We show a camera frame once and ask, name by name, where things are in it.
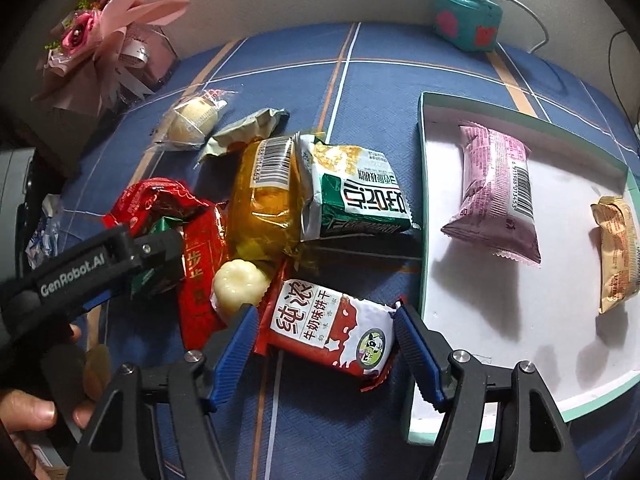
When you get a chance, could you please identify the green and white snack packet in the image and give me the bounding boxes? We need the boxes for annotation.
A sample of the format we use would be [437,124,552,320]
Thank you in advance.
[295,132,422,242]

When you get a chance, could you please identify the crinkled red snack packet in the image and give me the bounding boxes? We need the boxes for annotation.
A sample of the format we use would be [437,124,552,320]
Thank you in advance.
[102,177,216,241]

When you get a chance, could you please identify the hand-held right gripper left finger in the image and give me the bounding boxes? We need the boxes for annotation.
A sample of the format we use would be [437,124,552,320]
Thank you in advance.
[67,304,261,480]

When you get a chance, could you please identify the blue and white snack packet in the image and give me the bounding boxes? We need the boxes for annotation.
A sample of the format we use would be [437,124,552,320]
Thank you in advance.
[25,195,66,268]

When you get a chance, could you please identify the person's left hand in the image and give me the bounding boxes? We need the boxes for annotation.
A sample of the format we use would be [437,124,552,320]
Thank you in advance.
[0,324,113,480]

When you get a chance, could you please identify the long red packet gold print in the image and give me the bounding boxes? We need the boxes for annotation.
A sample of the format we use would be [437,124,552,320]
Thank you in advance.
[177,205,231,351]

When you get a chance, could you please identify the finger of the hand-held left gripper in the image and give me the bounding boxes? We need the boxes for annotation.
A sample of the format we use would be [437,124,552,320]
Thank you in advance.
[131,230,184,266]
[117,259,187,298]

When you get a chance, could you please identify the green edged clear biscuit packet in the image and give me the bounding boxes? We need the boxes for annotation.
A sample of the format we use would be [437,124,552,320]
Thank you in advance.
[127,216,186,297]

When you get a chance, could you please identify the clear plastic box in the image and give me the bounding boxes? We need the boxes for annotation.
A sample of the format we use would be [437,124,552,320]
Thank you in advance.
[117,22,181,98]

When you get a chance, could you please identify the red and white biscuit packet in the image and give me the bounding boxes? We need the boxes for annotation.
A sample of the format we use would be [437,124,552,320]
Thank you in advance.
[255,265,403,392]

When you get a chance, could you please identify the teal box red hearts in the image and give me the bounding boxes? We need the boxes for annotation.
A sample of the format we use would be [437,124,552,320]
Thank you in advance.
[432,0,502,53]

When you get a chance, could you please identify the grey-green snack packet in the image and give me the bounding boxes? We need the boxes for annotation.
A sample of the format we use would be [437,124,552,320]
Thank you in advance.
[197,108,291,163]

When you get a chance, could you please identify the pink snack packet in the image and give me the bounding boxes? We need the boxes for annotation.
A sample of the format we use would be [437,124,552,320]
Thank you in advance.
[441,121,542,264]

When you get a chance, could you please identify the yellow snack packet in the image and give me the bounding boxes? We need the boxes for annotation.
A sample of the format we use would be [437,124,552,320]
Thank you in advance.
[225,135,321,273]

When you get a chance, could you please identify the white box tray teal rim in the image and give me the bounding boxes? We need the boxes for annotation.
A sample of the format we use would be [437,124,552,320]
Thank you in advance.
[407,91,640,445]

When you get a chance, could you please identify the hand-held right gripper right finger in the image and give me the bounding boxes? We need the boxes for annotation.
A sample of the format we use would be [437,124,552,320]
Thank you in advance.
[392,302,586,480]

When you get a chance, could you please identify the white round pastry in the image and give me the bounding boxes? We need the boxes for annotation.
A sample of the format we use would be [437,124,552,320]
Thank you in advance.
[211,260,271,322]

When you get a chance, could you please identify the blue plaid bedsheet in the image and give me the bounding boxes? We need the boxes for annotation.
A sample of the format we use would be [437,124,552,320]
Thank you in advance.
[30,22,640,480]

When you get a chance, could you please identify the black cable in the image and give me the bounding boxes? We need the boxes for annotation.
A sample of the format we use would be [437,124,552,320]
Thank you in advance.
[607,30,640,128]

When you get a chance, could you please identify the beige snack packet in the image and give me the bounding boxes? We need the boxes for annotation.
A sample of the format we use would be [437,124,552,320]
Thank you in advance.
[590,196,640,315]

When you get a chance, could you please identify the clear wrapped round bun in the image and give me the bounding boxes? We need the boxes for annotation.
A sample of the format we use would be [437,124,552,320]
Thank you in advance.
[150,89,236,153]

